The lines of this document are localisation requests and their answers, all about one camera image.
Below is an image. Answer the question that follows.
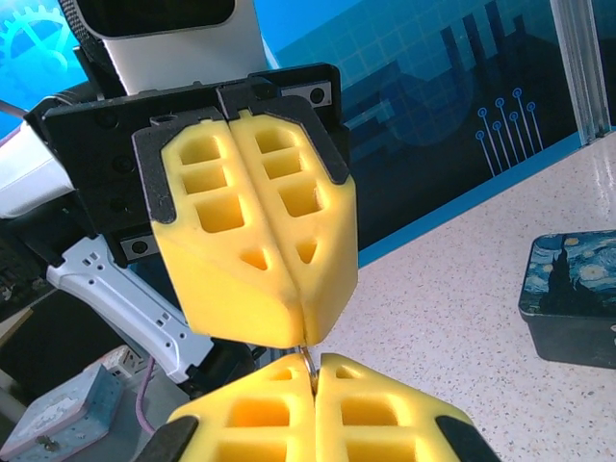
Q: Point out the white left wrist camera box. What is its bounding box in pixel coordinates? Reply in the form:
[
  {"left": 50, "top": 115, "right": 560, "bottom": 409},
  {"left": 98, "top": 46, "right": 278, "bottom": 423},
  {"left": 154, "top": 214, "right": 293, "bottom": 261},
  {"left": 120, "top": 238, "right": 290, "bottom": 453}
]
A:
[{"left": 57, "top": 0, "right": 271, "bottom": 97}]

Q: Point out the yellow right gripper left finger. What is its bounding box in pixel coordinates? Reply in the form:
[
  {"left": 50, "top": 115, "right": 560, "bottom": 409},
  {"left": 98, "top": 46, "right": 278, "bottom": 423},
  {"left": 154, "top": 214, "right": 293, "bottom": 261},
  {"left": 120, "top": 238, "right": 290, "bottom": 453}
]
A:
[{"left": 143, "top": 354, "right": 319, "bottom": 462}]

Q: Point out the dark blue patterned cloth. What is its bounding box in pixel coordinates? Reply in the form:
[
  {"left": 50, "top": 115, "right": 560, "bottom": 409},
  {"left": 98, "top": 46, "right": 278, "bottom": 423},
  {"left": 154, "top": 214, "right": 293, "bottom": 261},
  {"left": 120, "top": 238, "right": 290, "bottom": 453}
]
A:
[{"left": 517, "top": 230, "right": 616, "bottom": 370}]

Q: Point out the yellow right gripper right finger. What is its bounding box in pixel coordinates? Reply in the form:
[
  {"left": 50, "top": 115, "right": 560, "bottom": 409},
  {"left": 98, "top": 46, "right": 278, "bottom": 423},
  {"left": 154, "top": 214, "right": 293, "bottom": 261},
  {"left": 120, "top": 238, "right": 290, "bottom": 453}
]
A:
[{"left": 315, "top": 353, "right": 501, "bottom": 462}]

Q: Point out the aluminium frame post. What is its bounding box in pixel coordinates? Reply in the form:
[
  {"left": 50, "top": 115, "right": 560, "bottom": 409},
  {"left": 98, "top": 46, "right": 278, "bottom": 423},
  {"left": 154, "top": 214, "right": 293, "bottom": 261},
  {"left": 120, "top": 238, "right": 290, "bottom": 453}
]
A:
[{"left": 552, "top": 0, "right": 616, "bottom": 145}]

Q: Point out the metal key ring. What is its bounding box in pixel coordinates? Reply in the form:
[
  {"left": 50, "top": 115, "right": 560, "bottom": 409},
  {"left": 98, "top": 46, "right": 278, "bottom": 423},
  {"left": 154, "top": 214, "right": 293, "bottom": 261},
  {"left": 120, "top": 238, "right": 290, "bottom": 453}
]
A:
[{"left": 299, "top": 343, "right": 320, "bottom": 387}]

